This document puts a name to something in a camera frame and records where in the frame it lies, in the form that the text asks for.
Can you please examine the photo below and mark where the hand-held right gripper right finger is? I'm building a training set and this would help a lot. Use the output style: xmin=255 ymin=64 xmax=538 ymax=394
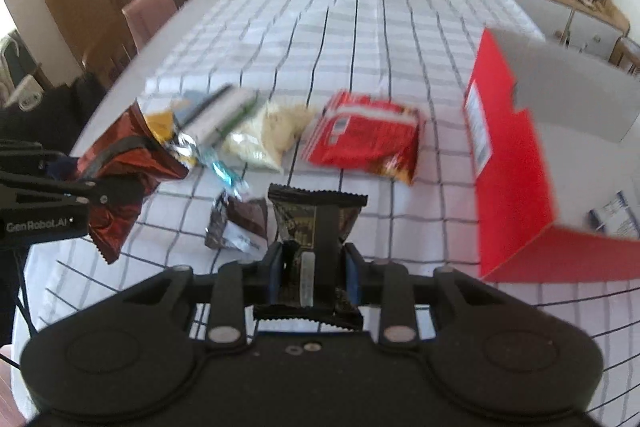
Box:
xmin=344 ymin=243 xmax=507 ymax=351

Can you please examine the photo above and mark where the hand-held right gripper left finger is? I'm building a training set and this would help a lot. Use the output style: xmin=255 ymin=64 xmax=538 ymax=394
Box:
xmin=119 ymin=244 xmax=284 ymax=351

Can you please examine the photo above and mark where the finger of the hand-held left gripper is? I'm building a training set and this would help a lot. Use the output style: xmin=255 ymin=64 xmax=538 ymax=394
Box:
xmin=0 ymin=138 xmax=69 ymax=170
xmin=0 ymin=170 xmax=114 ymax=210

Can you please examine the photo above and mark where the small dark brown snack packet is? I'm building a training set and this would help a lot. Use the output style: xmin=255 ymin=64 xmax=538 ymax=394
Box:
xmin=204 ymin=189 xmax=270 ymax=256

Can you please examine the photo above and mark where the brown red foil snack packet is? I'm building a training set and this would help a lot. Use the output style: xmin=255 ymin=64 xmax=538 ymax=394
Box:
xmin=70 ymin=99 xmax=189 ymax=266

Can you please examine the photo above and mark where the blue and yellow snack packet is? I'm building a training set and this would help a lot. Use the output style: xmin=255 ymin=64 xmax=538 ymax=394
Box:
xmin=170 ymin=92 xmax=251 ymax=200

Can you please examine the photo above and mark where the cream snack packet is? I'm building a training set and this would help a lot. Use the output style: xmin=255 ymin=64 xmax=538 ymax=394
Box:
xmin=220 ymin=101 xmax=319 ymax=172

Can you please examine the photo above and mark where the silver and black snack packet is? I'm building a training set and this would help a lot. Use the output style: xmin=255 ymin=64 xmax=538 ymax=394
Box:
xmin=182 ymin=86 xmax=261 ymax=146

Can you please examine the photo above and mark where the red cardboard box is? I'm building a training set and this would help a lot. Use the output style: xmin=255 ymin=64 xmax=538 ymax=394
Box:
xmin=462 ymin=27 xmax=640 ymax=284

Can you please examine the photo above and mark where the black bag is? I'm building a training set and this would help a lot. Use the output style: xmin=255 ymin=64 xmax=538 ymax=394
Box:
xmin=0 ymin=74 xmax=109 ymax=158

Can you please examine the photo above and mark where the blue and white leaflet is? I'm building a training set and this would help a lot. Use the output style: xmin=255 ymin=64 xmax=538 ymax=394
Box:
xmin=587 ymin=189 xmax=640 ymax=241

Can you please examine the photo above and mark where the white sideboard cabinet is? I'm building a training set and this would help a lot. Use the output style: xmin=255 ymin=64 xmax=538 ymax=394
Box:
xmin=492 ymin=0 xmax=632 ymax=64

